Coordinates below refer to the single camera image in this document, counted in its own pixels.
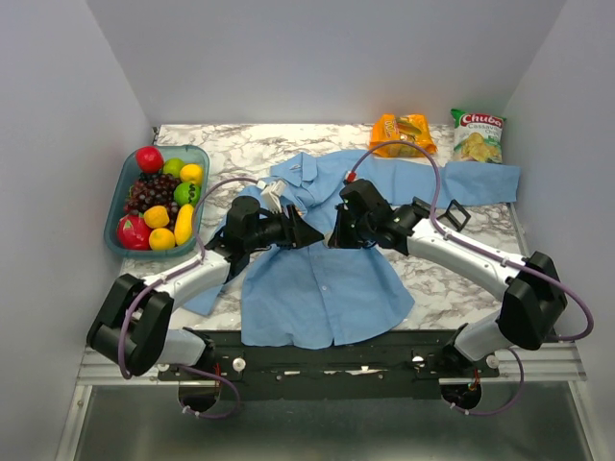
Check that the dark toy grape bunch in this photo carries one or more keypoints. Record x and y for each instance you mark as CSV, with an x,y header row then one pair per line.
x,y
150,190

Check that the black brooch box yellow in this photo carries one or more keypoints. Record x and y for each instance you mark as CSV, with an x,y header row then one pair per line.
x,y
421,208

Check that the red toy apple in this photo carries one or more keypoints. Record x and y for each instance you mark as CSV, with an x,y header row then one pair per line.
x,y
149,159

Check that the green cassava chips bag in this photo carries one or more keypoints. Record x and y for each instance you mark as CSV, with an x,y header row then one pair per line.
x,y
477,136

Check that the yellow toy lemon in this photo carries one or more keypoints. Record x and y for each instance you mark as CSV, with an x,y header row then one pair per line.
x,y
156,217

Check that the light blue button shirt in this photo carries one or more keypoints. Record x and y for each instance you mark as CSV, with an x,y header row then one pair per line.
x,y
316,297

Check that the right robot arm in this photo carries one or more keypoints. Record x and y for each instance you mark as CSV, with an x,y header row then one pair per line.
x,y
527,287

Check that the orange mango gummy bag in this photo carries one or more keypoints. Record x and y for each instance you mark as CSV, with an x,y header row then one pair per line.
x,y
413,128

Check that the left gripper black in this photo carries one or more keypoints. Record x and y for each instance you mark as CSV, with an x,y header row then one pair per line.
x,y
297,233

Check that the green toy lime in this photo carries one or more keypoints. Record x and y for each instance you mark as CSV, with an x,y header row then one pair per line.
x,y
173,167
187,193

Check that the teal plastic fruit basin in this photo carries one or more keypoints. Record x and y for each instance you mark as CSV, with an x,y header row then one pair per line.
x,y
128,175

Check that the pink toy dragon fruit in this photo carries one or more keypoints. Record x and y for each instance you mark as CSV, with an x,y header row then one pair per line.
x,y
133,233

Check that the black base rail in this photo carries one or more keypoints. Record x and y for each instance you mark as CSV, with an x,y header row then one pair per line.
x,y
397,364

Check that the orange toy fruit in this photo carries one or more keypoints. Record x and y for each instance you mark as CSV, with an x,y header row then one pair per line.
x,y
193,173
162,239

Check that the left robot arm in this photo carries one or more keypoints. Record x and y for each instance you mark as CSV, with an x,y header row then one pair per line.
x,y
132,326

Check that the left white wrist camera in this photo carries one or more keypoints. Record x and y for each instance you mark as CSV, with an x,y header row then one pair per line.
x,y
272,195

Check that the black brooch box red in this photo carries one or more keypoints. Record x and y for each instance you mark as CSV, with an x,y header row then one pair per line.
x,y
456,215

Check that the yellow toy mango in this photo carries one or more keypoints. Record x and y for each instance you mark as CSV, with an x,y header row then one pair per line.
x,y
183,226

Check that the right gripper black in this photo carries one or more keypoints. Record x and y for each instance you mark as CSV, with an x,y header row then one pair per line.
x,y
338,238

